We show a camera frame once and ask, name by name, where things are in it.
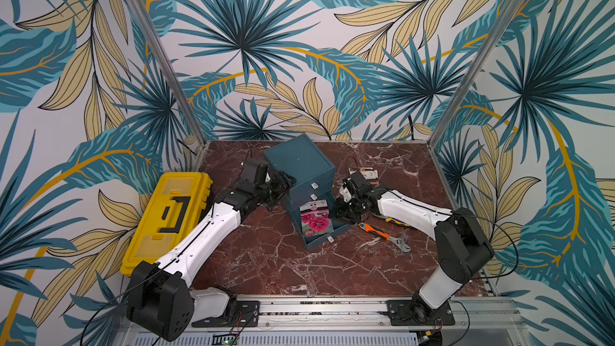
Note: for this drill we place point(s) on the yellow handled pliers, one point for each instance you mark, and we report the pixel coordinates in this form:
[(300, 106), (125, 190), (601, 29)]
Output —
[(395, 221)]

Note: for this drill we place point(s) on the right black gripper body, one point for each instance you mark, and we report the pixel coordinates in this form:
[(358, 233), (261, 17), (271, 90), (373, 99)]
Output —
[(346, 205)]

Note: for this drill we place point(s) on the teal bottom drawer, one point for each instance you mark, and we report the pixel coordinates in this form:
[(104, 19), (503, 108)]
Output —
[(340, 227)]

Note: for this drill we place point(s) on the yellow plastic toolbox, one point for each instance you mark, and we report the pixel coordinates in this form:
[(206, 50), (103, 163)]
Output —
[(178, 204)]

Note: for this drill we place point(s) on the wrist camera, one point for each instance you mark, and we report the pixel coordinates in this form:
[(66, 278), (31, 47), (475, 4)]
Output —
[(355, 187), (254, 171)]

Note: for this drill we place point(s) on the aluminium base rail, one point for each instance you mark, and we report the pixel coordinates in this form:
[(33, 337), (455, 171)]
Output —
[(363, 320)]

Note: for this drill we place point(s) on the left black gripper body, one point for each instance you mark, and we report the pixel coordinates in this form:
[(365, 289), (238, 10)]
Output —
[(274, 190)]

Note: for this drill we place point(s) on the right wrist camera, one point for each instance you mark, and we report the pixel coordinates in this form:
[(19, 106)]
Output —
[(355, 187)]

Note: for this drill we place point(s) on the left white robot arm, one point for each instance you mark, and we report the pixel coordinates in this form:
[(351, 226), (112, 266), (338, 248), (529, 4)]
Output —
[(159, 296)]

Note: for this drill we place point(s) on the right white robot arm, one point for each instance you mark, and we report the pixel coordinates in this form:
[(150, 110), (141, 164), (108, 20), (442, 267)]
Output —
[(463, 249)]

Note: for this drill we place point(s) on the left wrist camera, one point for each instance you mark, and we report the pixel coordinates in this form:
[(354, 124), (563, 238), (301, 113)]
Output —
[(254, 171)]

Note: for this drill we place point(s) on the orange adjustable wrench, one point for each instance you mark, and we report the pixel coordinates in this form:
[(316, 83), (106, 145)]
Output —
[(398, 242)]

